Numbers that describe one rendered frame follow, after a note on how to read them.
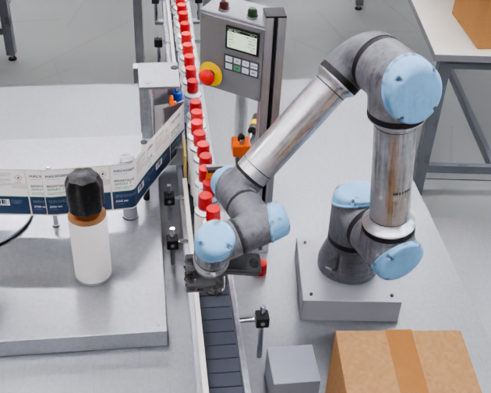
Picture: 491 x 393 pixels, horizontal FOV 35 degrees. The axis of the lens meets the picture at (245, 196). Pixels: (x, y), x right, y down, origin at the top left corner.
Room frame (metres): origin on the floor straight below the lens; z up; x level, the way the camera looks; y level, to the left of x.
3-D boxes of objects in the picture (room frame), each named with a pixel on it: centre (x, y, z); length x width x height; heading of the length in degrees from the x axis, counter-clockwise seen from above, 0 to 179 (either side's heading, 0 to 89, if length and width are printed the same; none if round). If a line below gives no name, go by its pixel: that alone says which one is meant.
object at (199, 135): (1.68, 0.13, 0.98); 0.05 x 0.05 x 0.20
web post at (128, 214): (1.57, 0.30, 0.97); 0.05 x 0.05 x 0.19
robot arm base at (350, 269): (1.41, -0.26, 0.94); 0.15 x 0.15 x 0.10
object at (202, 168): (1.52, 0.10, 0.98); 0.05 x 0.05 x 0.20
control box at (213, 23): (1.58, 0.03, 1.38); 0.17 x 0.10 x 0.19; 64
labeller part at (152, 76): (1.87, 0.26, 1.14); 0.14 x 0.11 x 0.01; 9
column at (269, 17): (1.53, -0.04, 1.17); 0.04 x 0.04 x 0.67; 9
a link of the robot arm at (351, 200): (1.41, -0.26, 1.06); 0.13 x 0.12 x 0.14; 26
